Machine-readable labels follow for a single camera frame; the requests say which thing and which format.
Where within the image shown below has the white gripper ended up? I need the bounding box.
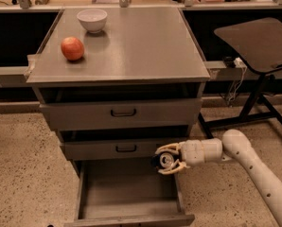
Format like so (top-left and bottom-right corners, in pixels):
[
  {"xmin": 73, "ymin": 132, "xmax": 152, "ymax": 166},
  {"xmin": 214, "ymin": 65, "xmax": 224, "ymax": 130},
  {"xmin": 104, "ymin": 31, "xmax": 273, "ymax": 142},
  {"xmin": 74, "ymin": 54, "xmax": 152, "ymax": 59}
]
[{"xmin": 155, "ymin": 138, "xmax": 222, "ymax": 175}]

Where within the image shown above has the blue pepsi can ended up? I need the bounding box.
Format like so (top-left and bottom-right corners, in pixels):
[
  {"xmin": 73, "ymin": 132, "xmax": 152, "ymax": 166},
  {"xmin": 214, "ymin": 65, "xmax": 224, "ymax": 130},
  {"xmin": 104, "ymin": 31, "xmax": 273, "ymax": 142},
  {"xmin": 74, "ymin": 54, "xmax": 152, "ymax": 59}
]
[{"xmin": 151, "ymin": 152, "xmax": 175, "ymax": 169}]

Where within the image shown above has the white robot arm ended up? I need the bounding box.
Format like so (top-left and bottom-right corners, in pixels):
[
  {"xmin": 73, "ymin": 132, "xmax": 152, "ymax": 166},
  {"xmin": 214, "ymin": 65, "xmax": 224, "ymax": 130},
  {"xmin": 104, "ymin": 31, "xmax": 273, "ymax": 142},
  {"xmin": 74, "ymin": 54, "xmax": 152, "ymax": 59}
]
[{"xmin": 151, "ymin": 130, "xmax": 282, "ymax": 227}]

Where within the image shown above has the grey middle drawer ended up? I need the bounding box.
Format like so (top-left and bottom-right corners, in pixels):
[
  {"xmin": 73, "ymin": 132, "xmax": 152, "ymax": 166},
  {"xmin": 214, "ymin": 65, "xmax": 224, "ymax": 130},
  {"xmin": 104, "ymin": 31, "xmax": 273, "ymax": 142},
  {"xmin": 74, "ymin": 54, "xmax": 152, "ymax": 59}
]
[{"xmin": 61, "ymin": 137, "xmax": 185, "ymax": 161}]

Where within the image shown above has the grey drawer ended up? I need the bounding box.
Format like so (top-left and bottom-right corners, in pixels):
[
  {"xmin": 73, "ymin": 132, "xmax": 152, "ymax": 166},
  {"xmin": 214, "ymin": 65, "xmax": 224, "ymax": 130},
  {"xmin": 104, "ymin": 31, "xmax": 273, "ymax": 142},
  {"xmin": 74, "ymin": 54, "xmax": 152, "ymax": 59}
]
[
  {"xmin": 61, "ymin": 137, "xmax": 185, "ymax": 161},
  {"xmin": 40, "ymin": 98, "xmax": 202, "ymax": 131},
  {"xmin": 64, "ymin": 157, "xmax": 195, "ymax": 227}
]

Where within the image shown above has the grey bottom drawer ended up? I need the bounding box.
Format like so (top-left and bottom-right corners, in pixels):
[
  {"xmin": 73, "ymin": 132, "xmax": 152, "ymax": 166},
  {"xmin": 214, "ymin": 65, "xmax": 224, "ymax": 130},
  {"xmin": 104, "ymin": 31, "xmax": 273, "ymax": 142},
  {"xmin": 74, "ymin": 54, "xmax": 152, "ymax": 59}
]
[{"xmin": 64, "ymin": 157, "xmax": 195, "ymax": 227}]

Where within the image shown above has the grey drawer cabinet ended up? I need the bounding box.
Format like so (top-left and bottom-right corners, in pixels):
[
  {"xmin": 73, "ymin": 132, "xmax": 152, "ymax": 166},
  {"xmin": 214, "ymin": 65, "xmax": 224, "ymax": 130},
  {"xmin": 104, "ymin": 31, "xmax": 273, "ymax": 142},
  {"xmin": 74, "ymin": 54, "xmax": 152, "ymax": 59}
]
[{"xmin": 26, "ymin": 6, "xmax": 211, "ymax": 178}]

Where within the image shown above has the grey top drawer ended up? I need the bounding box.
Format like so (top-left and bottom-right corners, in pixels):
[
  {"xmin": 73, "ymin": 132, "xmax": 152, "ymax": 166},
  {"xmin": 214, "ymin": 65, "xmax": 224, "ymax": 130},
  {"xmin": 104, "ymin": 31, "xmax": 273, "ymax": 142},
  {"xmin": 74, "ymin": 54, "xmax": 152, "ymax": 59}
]
[{"xmin": 40, "ymin": 98, "xmax": 202, "ymax": 131}]

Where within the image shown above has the black rolling side table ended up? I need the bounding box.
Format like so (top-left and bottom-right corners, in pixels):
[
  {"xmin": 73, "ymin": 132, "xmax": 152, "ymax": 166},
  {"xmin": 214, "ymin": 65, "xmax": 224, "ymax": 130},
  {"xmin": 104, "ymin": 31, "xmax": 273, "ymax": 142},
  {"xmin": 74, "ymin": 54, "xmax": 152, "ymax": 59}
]
[{"xmin": 198, "ymin": 17, "xmax": 282, "ymax": 139}]

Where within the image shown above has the red apple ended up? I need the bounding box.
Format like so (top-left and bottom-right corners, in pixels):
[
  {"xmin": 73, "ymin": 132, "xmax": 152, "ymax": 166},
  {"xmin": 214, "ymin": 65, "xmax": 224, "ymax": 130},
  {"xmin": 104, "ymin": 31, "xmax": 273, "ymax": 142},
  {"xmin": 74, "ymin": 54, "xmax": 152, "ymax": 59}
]
[{"xmin": 61, "ymin": 37, "xmax": 84, "ymax": 61}]

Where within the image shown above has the white bowl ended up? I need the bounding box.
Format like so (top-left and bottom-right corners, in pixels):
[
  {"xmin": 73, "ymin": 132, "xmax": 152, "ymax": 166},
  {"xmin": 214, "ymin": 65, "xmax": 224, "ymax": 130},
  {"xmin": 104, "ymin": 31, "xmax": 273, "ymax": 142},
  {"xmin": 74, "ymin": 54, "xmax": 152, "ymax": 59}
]
[{"xmin": 77, "ymin": 9, "xmax": 108, "ymax": 33}]

